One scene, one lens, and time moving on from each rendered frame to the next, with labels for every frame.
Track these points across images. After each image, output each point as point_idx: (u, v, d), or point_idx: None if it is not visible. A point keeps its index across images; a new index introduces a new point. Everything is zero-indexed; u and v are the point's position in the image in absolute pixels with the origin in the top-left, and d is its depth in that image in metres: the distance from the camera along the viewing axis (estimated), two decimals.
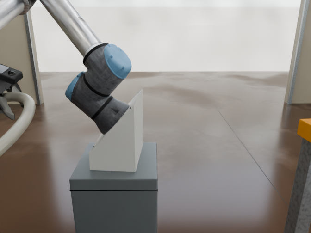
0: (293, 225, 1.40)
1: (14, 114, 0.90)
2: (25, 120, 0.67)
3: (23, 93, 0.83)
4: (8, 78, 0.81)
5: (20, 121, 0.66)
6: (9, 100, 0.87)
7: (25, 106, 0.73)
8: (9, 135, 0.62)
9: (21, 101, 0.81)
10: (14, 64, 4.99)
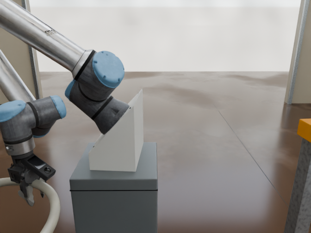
0: (293, 225, 1.40)
1: (34, 202, 0.97)
2: (52, 227, 0.75)
3: (50, 187, 0.92)
4: (42, 175, 0.91)
5: (48, 228, 0.74)
6: (34, 187, 0.95)
7: (52, 208, 0.81)
8: None
9: (46, 195, 0.90)
10: (14, 64, 4.99)
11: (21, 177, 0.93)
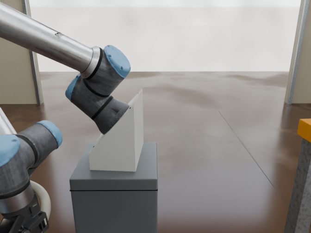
0: (293, 225, 1.40)
1: None
2: None
3: (40, 187, 0.93)
4: None
5: None
6: None
7: (43, 207, 0.83)
8: None
9: (37, 195, 0.92)
10: (14, 64, 4.99)
11: None
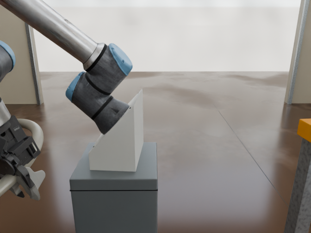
0: (293, 225, 1.40)
1: (18, 195, 0.68)
2: None
3: (32, 121, 0.85)
4: None
5: None
6: None
7: (34, 137, 0.75)
8: None
9: (29, 130, 0.84)
10: (14, 64, 4.99)
11: None
